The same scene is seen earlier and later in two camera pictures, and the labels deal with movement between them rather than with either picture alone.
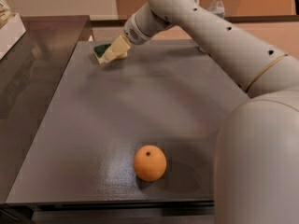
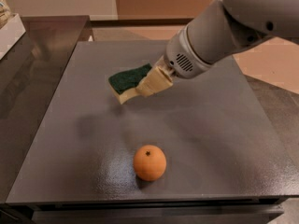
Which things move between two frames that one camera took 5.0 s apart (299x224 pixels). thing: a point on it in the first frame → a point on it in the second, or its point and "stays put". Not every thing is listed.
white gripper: [133, 34] → [181, 57]
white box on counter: [10, 34] stays put
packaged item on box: [5, 11] stays put
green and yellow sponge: [100, 50] → [125, 83]
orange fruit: [149, 162] stays put
